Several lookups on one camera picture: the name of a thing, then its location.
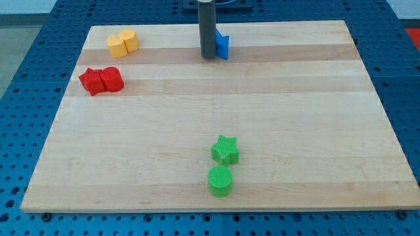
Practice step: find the red cylinder block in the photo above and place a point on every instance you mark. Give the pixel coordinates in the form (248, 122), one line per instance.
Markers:
(112, 79)

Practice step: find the light wooden board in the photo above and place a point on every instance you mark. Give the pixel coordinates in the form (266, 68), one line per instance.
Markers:
(310, 127)

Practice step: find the red star block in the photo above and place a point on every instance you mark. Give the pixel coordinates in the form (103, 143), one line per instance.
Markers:
(92, 82)

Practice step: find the blue arrow-shaped block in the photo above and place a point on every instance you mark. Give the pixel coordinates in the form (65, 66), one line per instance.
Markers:
(222, 45)

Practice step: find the green star block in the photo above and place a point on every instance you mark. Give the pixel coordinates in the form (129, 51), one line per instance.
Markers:
(225, 151)

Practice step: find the green cylinder block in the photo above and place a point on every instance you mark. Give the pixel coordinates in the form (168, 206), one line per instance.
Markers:
(220, 181)

